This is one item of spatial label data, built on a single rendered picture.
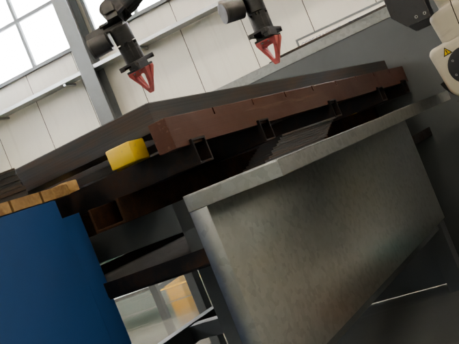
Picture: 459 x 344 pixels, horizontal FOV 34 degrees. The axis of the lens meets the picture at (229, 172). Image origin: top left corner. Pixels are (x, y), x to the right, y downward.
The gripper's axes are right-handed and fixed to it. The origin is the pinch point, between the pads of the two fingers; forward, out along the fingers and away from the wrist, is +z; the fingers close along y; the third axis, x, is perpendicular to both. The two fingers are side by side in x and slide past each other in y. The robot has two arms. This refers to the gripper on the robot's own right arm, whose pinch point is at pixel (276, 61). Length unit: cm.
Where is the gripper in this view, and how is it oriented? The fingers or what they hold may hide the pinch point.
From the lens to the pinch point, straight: 213.7
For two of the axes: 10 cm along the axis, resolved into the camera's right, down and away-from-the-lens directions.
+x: 8.0, -3.3, -5.0
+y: -4.7, 1.7, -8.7
